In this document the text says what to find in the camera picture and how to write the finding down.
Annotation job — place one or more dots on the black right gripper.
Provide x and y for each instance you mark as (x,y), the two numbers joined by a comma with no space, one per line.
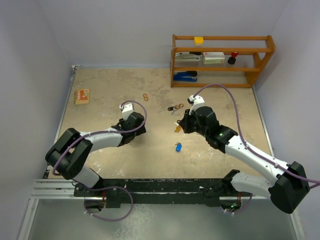
(184,123)

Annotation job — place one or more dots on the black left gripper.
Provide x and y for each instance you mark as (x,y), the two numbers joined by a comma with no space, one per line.
(140,132)

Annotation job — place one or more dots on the yellow tag key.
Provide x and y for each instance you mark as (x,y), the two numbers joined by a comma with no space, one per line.
(177,129)

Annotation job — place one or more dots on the orange carabiner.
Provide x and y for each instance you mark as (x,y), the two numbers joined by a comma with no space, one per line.
(178,106)
(145,97)

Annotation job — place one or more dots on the black tag key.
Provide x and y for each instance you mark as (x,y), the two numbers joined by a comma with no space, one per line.
(172,109)

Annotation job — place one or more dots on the blue tag key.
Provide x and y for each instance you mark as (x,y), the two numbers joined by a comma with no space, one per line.
(178,147)

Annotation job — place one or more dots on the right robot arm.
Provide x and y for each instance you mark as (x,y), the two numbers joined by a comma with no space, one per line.
(283,183)

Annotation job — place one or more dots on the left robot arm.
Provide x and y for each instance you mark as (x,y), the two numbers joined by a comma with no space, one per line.
(74,148)

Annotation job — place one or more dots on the blue black stapler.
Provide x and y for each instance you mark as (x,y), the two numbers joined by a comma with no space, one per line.
(185,76)

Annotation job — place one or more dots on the orange small notebook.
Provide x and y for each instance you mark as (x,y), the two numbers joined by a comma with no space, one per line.
(82,96)

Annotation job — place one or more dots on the white red box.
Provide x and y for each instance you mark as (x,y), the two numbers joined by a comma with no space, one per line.
(213,57)

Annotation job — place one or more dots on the wooden shelf rack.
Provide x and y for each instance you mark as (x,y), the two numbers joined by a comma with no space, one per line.
(254,54)

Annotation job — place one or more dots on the white grey stapler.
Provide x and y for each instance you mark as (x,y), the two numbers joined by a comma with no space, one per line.
(187,56)

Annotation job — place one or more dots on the red black stamp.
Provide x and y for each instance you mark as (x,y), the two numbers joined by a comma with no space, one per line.
(232,59)

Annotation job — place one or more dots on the yellow block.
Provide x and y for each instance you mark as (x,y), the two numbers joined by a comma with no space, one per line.
(198,40)

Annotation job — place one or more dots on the black base frame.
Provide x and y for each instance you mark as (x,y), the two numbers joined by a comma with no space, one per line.
(211,192)

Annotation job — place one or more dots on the aluminium rail frame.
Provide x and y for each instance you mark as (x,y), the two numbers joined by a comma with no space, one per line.
(44,189)

